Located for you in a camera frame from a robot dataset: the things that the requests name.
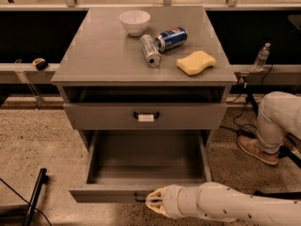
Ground silver soda can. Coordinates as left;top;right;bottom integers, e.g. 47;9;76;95
139;35;161;68

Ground clear plastic water bottle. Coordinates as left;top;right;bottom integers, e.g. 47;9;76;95
254;42;271;72

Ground black metal stand left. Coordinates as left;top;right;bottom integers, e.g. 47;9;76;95
22;168;49;226

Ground black floor cable left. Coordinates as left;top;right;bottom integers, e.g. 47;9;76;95
0;177;53;226

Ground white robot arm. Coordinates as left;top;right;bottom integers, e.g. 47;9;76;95
146;182;301;226

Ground small black yellow tape measure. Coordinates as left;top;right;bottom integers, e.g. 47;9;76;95
32;58;48;71

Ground blue pepsi can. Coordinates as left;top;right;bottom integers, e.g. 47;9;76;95
154;27;188;52

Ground black power adapter with cables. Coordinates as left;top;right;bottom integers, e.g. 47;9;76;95
221;73;259;138

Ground white ceramic bowl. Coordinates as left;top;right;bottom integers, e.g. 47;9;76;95
119;10;151;36

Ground tan sneaker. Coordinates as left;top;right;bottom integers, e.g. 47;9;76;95
237;136;278;166

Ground grey drawer cabinet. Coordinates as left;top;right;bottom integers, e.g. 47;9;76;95
52;6;236;146

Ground black chair base leg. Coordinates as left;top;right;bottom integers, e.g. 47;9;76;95
254;190;301;201

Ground yellow sponge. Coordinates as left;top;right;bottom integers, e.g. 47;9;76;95
177;51;216;76

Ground upper grey drawer front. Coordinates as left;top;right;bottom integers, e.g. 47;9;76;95
64;103;227;130

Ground person leg light trousers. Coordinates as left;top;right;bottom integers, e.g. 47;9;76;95
257;91;301;154

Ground grey drawer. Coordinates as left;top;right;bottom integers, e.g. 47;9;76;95
64;103;227;130
70;130;212;203

